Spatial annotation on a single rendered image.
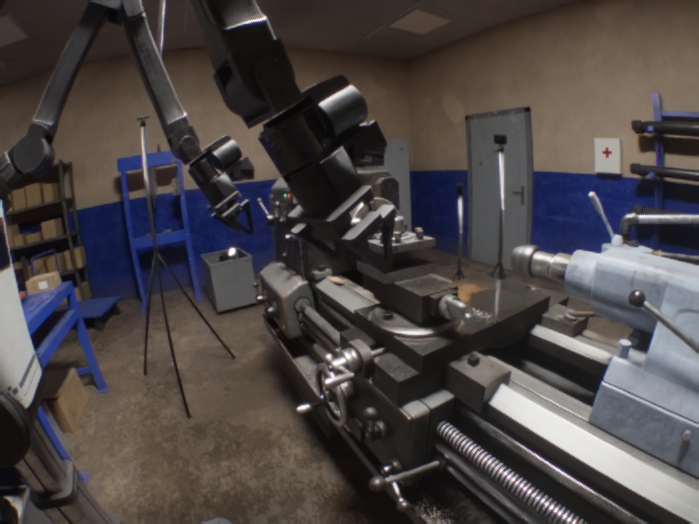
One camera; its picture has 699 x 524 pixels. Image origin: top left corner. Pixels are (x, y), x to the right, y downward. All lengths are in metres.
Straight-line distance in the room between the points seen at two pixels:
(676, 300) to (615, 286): 0.14
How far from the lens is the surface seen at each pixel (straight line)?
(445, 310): 0.77
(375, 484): 0.80
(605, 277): 0.74
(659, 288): 0.71
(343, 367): 0.81
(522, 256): 0.87
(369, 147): 0.41
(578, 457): 0.72
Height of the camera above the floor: 1.32
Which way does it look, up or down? 15 degrees down
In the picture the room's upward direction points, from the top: 4 degrees counter-clockwise
